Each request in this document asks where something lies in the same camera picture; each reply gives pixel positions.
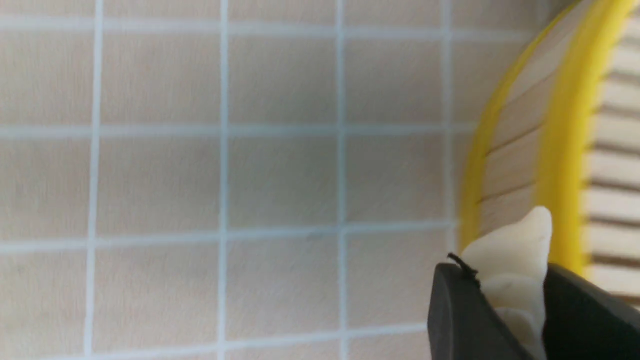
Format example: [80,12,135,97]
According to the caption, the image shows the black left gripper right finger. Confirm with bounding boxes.
[542,264,640,360]

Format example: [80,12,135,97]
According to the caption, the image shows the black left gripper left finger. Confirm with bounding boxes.
[427,253,533,360]

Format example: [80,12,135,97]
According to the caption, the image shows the white dumpling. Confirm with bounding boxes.
[461,206,553,360]

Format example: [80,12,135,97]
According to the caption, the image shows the bamboo steamer tray yellow rim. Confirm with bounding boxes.
[459,0,640,308]

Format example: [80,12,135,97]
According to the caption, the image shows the beige checked tablecloth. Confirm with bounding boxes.
[1,0,569,360]

